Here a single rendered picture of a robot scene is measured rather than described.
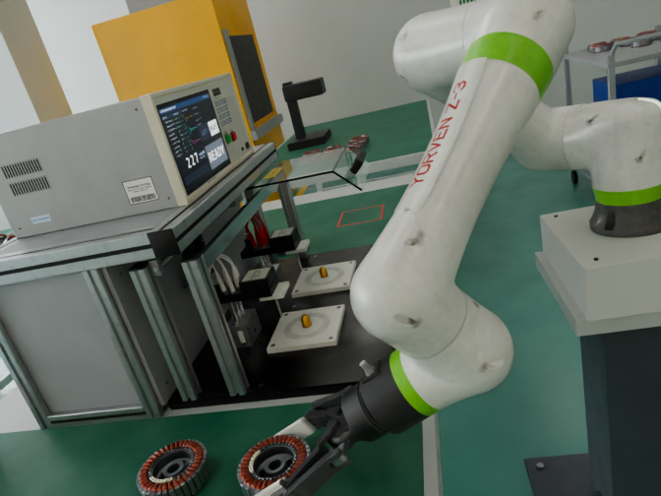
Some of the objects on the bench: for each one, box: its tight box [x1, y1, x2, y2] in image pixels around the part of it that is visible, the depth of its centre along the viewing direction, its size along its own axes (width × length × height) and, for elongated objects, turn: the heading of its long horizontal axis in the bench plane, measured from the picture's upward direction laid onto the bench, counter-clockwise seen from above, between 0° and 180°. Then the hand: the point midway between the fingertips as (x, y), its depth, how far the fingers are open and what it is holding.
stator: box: [237, 434, 311, 496], centre depth 77 cm, size 11×11×4 cm
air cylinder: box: [227, 308, 262, 348], centre depth 115 cm, size 5×8×6 cm
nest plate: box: [291, 260, 356, 298], centre depth 135 cm, size 15×15×1 cm
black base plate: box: [168, 244, 396, 410], centre depth 125 cm, size 47×64×2 cm
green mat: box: [248, 184, 409, 264], centre depth 188 cm, size 94×61×1 cm, turn 112°
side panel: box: [0, 269, 168, 429], centre depth 98 cm, size 28×3×32 cm, turn 112°
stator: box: [137, 439, 212, 496], centre depth 82 cm, size 11×11×4 cm
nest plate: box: [267, 304, 345, 353], centre depth 113 cm, size 15×15×1 cm
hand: (277, 466), depth 77 cm, fingers closed on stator, 11 cm apart
